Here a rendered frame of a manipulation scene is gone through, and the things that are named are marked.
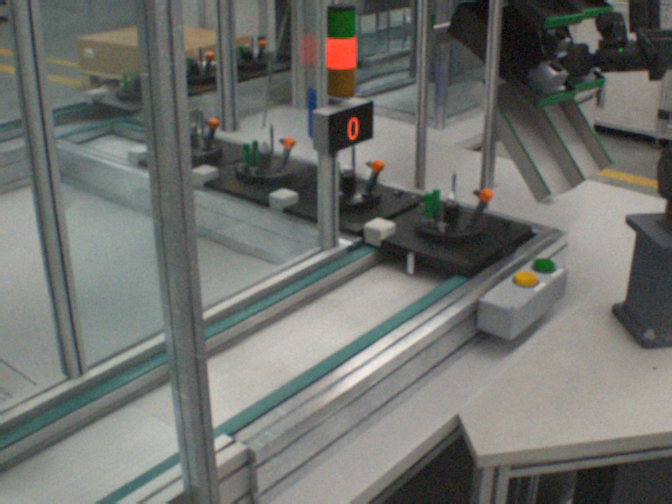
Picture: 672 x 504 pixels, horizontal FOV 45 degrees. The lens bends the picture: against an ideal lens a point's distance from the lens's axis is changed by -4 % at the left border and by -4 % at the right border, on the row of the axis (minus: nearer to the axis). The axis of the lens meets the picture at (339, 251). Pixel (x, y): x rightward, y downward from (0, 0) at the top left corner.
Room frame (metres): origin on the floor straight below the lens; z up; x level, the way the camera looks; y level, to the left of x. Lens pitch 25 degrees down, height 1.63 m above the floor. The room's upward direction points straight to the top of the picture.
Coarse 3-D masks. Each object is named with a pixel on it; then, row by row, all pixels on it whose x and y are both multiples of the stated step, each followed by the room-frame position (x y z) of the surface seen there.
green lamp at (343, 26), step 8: (328, 16) 1.43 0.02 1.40; (336, 16) 1.42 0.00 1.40; (344, 16) 1.42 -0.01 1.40; (352, 16) 1.43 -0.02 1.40; (328, 24) 1.43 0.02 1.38; (336, 24) 1.42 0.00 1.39; (344, 24) 1.42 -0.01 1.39; (352, 24) 1.43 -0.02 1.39; (328, 32) 1.43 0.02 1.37; (336, 32) 1.42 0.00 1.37; (344, 32) 1.42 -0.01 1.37; (352, 32) 1.43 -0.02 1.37
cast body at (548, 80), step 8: (544, 64) 1.68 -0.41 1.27; (552, 64) 1.67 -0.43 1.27; (560, 64) 1.67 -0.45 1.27; (536, 72) 1.69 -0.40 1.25; (544, 72) 1.67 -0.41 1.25; (552, 72) 1.66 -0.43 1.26; (560, 72) 1.66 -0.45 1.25; (536, 80) 1.69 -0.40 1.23; (544, 80) 1.67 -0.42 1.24; (552, 80) 1.66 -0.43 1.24; (560, 80) 1.67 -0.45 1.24; (536, 88) 1.68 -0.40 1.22; (544, 88) 1.67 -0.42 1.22; (552, 88) 1.66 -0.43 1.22; (560, 88) 1.67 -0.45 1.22; (544, 96) 1.66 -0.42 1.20
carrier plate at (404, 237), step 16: (416, 208) 1.63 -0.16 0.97; (464, 208) 1.63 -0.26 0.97; (400, 224) 1.55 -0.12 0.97; (496, 224) 1.55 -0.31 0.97; (384, 240) 1.47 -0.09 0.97; (400, 240) 1.47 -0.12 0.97; (416, 240) 1.47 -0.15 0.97; (480, 240) 1.47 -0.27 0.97; (496, 240) 1.47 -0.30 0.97; (512, 240) 1.47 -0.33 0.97; (432, 256) 1.40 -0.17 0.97; (448, 256) 1.40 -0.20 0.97; (464, 256) 1.40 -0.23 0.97; (480, 256) 1.40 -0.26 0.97; (496, 256) 1.42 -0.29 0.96; (464, 272) 1.35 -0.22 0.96
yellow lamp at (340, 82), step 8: (328, 72) 1.43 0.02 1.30; (336, 72) 1.42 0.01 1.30; (344, 72) 1.42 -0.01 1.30; (352, 72) 1.43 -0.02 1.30; (328, 80) 1.43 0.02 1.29; (336, 80) 1.42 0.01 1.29; (344, 80) 1.42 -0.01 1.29; (352, 80) 1.43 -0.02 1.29; (328, 88) 1.43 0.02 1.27; (336, 88) 1.42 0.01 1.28; (344, 88) 1.42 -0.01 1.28; (352, 88) 1.43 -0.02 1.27; (336, 96) 1.42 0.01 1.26; (344, 96) 1.42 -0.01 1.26
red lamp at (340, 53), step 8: (328, 40) 1.43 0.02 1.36; (336, 40) 1.42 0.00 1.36; (344, 40) 1.42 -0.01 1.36; (352, 40) 1.43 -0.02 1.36; (328, 48) 1.43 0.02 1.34; (336, 48) 1.42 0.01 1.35; (344, 48) 1.42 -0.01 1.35; (352, 48) 1.43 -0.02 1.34; (328, 56) 1.43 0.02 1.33; (336, 56) 1.42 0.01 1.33; (344, 56) 1.42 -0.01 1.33; (352, 56) 1.43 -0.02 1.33; (328, 64) 1.43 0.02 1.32; (336, 64) 1.42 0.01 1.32; (344, 64) 1.42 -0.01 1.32; (352, 64) 1.43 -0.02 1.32
